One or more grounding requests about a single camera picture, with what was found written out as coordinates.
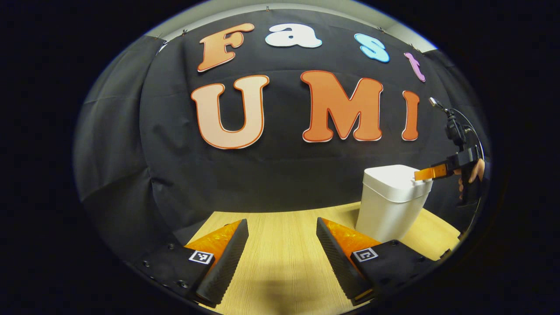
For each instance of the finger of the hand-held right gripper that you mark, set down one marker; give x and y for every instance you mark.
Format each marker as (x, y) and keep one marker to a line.
(431, 173)

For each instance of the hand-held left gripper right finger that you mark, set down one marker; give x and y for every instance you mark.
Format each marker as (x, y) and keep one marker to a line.
(337, 262)

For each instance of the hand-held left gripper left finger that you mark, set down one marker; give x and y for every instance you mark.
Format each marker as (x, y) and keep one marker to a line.
(227, 262)

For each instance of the white desktop garbage bin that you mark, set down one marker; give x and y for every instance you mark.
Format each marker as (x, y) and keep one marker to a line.
(389, 205)

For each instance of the wooden desktop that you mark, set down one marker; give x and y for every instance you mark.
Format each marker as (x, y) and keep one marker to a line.
(284, 262)

